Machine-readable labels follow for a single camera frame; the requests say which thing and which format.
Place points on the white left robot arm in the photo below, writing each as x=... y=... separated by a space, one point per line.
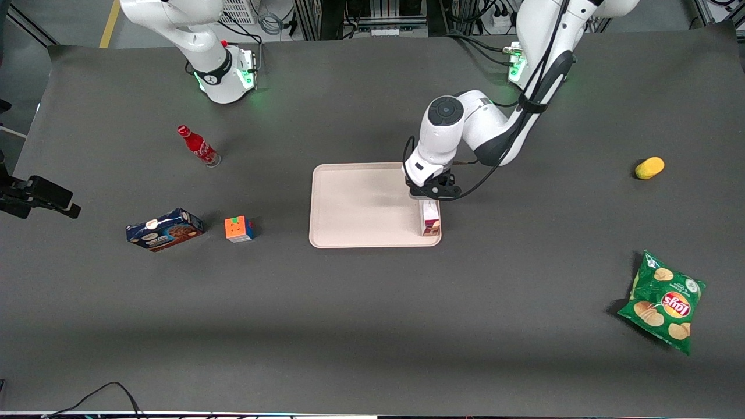
x=448 y=134

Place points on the red cookie box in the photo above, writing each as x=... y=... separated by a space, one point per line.
x=430 y=220

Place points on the green chips bag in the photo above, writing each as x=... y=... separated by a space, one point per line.
x=663 y=302

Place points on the aluminium equipment rack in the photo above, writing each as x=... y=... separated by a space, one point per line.
x=320 y=17

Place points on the colourful puzzle cube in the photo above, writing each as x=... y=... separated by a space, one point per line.
x=238 y=229

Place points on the red soda bottle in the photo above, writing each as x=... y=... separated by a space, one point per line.
x=198 y=145

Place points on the white mesh basket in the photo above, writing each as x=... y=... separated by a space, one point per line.
x=238 y=11

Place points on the yellow lemon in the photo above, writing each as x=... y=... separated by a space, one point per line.
x=650 y=168

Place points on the blue cookie box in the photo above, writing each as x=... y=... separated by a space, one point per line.
x=166 y=230

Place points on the pale pink plastic tray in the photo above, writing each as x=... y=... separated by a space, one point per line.
x=366 y=205

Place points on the white power strip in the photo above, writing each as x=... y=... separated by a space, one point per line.
x=502 y=22

